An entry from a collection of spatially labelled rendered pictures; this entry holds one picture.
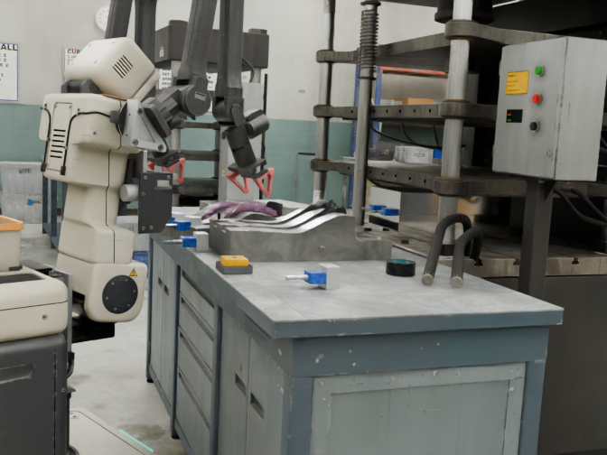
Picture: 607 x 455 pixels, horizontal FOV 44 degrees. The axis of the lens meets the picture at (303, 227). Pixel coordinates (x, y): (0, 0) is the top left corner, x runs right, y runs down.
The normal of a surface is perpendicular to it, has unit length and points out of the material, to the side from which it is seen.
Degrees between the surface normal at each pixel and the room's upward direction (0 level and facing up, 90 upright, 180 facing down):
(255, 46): 90
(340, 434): 90
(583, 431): 90
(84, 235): 82
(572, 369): 90
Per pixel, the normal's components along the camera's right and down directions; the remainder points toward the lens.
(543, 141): -0.94, 0.00
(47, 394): 0.68, 0.13
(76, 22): 0.40, 0.14
